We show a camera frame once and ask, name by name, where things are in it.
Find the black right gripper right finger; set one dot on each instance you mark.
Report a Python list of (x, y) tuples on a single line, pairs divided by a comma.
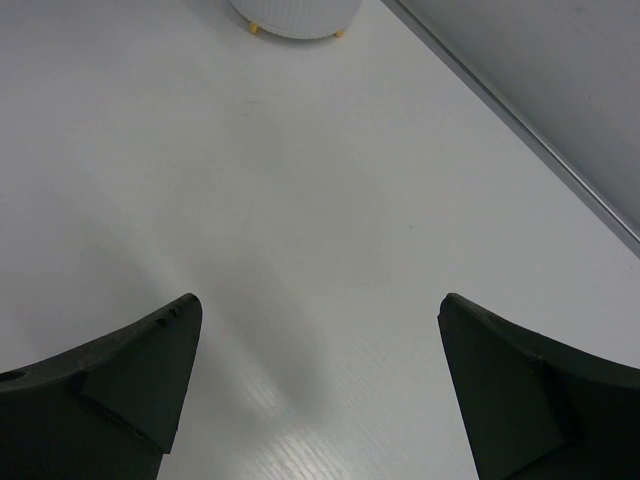
[(535, 408)]

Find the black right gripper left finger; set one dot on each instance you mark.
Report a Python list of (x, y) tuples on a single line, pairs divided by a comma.
[(108, 409)]

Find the white round divided container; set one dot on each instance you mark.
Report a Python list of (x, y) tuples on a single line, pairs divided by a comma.
[(298, 19)]

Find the aluminium frame rail back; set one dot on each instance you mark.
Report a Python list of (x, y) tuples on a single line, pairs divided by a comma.
[(519, 125)]

